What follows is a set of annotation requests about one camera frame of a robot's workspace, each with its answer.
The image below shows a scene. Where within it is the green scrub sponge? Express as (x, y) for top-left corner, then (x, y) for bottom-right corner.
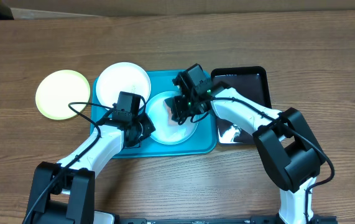
(164, 97), (174, 122)

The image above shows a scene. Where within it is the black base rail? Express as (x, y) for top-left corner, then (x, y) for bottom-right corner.
(93, 215), (338, 224)

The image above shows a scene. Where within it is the white pink plate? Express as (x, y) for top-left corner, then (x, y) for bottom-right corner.
(95, 62), (151, 106)

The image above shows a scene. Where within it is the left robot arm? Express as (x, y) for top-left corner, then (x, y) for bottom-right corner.
(23, 113), (155, 223)

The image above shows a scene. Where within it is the black plastic tray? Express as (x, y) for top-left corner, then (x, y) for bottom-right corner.
(211, 66), (272, 145)

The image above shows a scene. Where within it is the teal plastic tray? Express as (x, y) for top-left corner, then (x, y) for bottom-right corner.
(90, 68), (218, 159)

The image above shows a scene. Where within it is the light blue plate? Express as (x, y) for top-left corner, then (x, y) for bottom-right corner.
(146, 91), (198, 145)

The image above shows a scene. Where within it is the yellow green plate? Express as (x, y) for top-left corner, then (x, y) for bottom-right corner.
(35, 70), (91, 120)

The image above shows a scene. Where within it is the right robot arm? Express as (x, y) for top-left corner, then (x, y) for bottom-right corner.
(166, 78), (330, 223)

